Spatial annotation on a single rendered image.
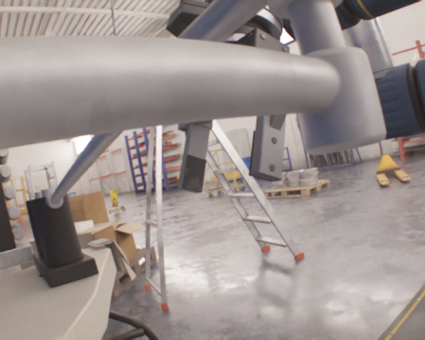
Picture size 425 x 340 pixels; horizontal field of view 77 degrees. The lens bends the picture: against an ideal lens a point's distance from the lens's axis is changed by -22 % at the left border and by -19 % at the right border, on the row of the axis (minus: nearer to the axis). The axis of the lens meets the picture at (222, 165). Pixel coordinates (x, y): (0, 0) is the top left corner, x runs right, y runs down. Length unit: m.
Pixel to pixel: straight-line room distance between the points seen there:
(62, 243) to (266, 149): 0.38
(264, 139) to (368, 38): 0.67
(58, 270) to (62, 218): 0.09
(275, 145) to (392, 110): 0.61
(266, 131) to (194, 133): 0.14
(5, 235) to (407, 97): 0.98
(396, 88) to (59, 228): 0.80
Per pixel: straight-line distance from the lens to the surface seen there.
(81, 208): 3.46
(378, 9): 0.54
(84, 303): 0.43
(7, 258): 0.74
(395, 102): 0.85
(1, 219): 0.73
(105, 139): 0.24
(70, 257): 0.55
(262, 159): 0.27
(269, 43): 0.34
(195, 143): 0.40
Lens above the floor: 0.95
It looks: 1 degrees down
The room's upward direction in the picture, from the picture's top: 12 degrees counter-clockwise
